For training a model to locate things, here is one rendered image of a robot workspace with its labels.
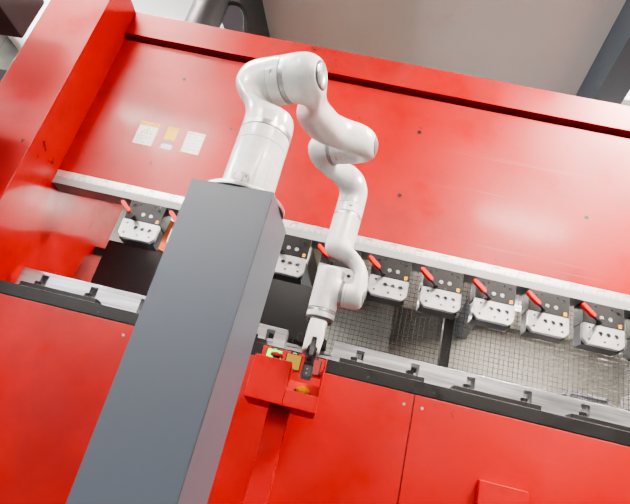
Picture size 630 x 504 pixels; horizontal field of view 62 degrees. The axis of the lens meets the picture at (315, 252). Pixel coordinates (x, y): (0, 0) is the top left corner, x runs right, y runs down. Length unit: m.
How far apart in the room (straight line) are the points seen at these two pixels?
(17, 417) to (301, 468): 0.92
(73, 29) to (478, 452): 2.26
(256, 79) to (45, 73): 1.30
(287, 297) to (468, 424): 1.10
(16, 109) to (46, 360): 0.99
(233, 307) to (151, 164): 1.42
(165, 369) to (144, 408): 0.07
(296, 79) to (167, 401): 0.76
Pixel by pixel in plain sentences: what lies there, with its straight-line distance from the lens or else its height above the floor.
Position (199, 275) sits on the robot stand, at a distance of 1.02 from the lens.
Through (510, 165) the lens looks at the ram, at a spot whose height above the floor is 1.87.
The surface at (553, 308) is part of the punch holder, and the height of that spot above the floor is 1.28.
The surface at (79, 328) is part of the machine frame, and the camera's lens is 1.98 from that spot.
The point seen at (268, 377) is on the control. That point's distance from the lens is 1.49.
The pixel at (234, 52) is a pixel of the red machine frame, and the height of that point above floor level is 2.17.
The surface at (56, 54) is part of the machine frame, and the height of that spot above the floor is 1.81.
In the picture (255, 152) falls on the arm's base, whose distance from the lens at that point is 1.17.
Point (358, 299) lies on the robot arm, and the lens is 1.52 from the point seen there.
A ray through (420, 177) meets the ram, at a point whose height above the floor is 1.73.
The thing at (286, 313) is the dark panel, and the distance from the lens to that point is 2.51.
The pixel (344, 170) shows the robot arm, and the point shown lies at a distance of 1.69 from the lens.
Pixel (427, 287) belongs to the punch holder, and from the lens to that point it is 2.03.
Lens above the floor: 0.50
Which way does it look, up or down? 23 degrees up
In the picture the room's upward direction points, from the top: 15 degrees clockwise
